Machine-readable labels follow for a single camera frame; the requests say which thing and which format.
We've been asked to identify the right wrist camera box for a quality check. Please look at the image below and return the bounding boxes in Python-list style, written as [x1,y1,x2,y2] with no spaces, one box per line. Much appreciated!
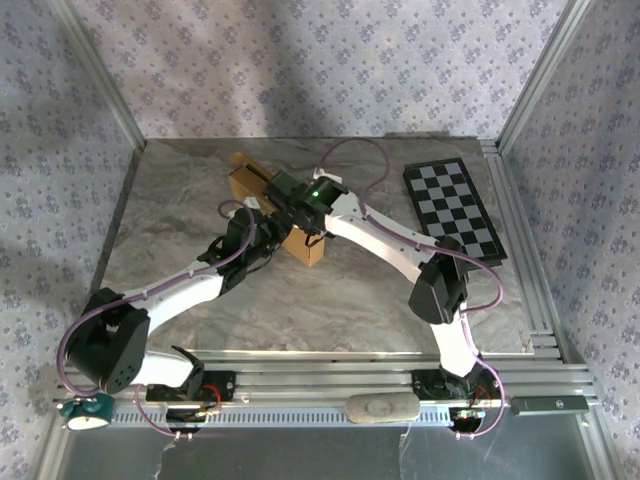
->
[263,170,307,212]

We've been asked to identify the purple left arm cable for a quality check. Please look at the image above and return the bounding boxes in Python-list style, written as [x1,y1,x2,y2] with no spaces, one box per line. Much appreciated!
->
[56,198,262,397]

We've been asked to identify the brown cardboard box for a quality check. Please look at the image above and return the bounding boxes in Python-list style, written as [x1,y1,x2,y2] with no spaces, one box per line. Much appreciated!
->
[227,151,327,270]

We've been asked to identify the black and grey chessboard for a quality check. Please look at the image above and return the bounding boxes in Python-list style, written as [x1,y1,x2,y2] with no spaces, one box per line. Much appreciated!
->
[401,157,509,267]

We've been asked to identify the grey oval stone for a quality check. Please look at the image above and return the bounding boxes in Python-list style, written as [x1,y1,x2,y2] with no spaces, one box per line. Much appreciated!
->
[344,394,421,426]

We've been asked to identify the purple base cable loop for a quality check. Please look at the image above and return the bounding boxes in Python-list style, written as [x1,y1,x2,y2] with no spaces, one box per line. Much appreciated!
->
[452,368,513,442]
[135,384,202,443]

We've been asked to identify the aluminium side frame rail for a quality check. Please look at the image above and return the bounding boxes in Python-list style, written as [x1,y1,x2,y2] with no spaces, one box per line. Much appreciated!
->
[480,139,569,364]
[74,142,149,362]

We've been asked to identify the small controller circuit board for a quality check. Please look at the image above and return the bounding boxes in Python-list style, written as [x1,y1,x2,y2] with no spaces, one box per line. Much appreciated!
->
[165,406,223,433]
[448,406,489,433]

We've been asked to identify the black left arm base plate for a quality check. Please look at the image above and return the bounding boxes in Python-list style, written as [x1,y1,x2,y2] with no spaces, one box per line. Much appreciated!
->
[144,369,238,404]

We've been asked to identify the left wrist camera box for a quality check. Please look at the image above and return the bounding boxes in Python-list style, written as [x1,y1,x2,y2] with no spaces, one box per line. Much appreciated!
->
[221,206,257,252]

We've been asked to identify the aluminium front frame rails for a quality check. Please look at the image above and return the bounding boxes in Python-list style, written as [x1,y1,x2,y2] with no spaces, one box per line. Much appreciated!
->
[55,349,599,408]

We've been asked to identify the long black rectangular box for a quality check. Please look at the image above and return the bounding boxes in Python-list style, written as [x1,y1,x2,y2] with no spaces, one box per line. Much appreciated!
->
[510,396,591,417]

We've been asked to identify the grey slotted cable duct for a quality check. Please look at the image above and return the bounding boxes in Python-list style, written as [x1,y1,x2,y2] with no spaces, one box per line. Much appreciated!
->
[111,403,457,428]

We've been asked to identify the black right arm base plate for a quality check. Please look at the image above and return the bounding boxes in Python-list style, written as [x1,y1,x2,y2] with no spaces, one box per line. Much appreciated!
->
[411,368,503,402]

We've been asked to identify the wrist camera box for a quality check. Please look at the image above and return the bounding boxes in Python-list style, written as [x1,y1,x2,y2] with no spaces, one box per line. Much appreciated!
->
[221,206,257,252]
[263,170,307,212]

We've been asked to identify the aluminium frame corner post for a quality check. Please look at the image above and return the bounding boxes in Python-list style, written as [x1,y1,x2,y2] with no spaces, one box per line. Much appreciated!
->
[494,0,599,154]
[47,0,148,152]

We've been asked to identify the green alarm clock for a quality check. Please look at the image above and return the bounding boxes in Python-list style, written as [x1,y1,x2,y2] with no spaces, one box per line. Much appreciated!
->
[56,391,116,432]

